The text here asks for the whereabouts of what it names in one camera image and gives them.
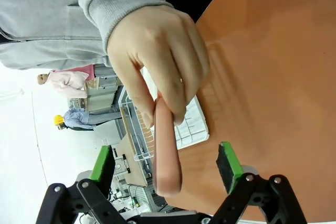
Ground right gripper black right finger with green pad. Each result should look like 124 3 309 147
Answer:
209 141 308 224

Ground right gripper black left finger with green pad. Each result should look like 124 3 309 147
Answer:
35 145 132 224

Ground pink lint roller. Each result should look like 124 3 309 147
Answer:
153 94 183 198

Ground person's left hand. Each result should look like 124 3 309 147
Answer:
106 5 211 130

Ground white drain tray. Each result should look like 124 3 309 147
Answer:
172 94 211 151

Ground figure with yellow helmet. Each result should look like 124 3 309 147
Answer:
53 107 122 132

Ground gray equipment cabinet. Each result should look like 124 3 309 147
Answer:
85 65 125 116

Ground figure in pink top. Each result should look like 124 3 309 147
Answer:
36 63 96 99

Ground person in gray hoodie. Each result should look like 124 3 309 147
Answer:
0 0 224 70

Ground white wire dish rack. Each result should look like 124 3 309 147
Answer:
117 66 159 162

